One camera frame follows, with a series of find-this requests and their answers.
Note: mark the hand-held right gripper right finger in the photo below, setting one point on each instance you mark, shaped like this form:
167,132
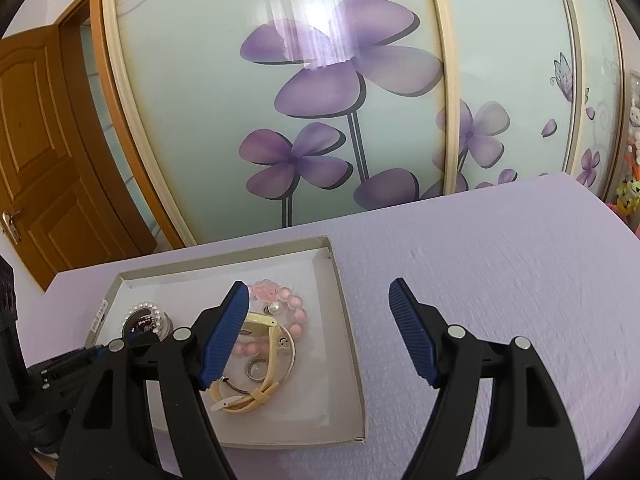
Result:
412,342

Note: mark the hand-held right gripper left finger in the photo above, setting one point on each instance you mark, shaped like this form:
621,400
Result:
227,342

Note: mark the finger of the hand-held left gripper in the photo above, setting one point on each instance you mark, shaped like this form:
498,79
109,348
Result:
75,365

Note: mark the yellow wristwatch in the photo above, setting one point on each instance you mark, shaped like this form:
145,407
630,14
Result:
272,355

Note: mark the pearl earring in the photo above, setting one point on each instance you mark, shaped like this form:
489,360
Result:
273,308

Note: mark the grey cardboard box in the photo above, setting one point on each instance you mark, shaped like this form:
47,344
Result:
325,360

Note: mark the thin silver bangle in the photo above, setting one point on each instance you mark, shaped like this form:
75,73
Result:
295,350

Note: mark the lilac cloth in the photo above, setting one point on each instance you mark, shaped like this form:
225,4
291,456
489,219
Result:
500,270

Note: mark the glass block window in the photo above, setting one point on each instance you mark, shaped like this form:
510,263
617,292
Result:
115,170

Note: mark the brown wooden door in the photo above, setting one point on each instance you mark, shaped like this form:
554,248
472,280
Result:
45,160

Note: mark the large purple flower wardrobe door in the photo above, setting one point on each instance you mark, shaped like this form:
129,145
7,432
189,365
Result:
200,110

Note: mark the yellow plush toy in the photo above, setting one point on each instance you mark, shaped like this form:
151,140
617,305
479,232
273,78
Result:
629,200

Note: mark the small purple flower wardrobe door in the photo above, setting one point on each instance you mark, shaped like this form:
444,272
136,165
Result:
510,60

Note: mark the butterfly print wardrobe door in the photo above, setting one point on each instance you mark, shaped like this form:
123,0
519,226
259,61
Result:
595,85

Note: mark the white plush toy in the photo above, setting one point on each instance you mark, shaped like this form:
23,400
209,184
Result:
635,117

